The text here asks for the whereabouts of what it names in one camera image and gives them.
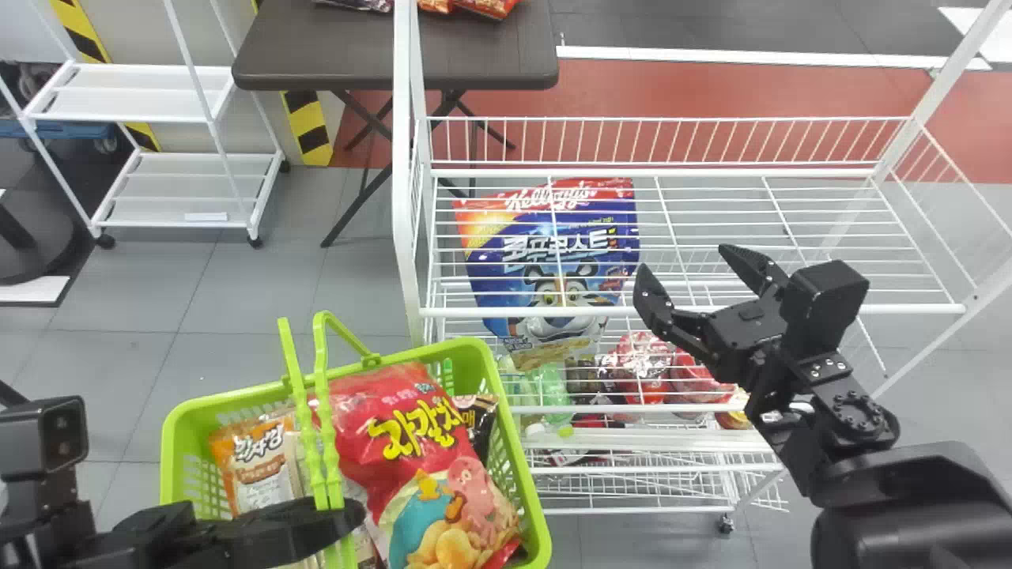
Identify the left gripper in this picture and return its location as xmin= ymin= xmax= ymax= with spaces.
xmin=62 ymin=496 xmax=369 ymax=569

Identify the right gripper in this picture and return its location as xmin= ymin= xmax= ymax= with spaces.
xmin=632 ymin=244 xmax=794 ymax=390

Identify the green basket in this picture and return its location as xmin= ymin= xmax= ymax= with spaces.
xmin=160 ymin=310 xmax=553 ymax=569

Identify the orange snack packet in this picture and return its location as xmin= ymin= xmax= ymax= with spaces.
xmin=208 ymin=413 xmax=300 ymax=516

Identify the red noodle cup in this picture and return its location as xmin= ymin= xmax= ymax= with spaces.
xmin=670 ymin=348 xmax=741 ymax=405
xmin=604 ymin=331 xmax=678 ymax=405

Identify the red snack packet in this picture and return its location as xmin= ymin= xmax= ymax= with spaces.
xmin=454 ymin=0 xmax=521 ymax=21
xmin=326 ymin=362 xmax=524 ymax=569

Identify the blue cereal bag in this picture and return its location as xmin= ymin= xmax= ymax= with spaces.
xmin=454 ymin=177 xmax=641 ymax=371

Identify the green bottle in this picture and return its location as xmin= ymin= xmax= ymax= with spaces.
xmin=518 ymin=360 xmax=576 ymax=439

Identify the black snack packet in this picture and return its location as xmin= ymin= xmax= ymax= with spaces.
xmin=452 ymin=394 xmax=500 ymax=469

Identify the dark side table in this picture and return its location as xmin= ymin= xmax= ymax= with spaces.
xmin=231 ymin=0 xmax=561 ymax=249

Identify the white shelf trolley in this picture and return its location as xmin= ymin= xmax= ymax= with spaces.
xmin=0 ymin=0 xmax=287 ymax=251

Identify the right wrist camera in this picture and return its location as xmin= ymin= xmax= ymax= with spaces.
xmin=778 ymin=259 xmax=871 ymax=361

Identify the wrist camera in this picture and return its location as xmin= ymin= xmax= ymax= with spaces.
xmin=778 ymin=259 xmax=871 ymax=361
xmin=0 ymin=396 xmax=89 ymax=483

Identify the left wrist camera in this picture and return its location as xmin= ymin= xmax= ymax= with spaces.
xmin=0 ymin=396 xmax=89 ymax=483

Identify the white wire rack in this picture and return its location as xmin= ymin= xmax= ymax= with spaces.
xmin=392 ymin=0 xmax=1012 ymax=540

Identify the yellow black striped post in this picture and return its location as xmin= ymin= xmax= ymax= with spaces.
xmin=253 ymin=0 xmax=336 ymax=168
xmin=51 ymin=0 xmax=162 ymax=153

